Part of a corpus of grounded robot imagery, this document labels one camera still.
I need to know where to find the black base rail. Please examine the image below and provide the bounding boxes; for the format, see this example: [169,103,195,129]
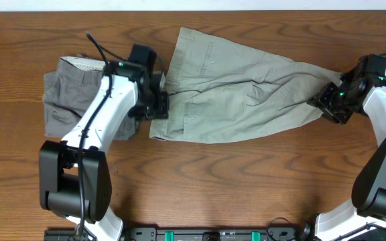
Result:
[44,226,310,241]

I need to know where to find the light khaki green pants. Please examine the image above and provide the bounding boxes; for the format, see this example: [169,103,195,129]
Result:
[149,27,340,144]

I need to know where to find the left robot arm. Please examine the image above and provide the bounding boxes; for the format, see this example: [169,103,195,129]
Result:
[39,44,169,240]

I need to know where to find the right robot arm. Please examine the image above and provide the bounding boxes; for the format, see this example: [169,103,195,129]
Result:
[299,53,386,240]

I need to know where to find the folded dark grey shorts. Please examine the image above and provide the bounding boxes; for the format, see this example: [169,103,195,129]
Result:
[42,55,140,141]

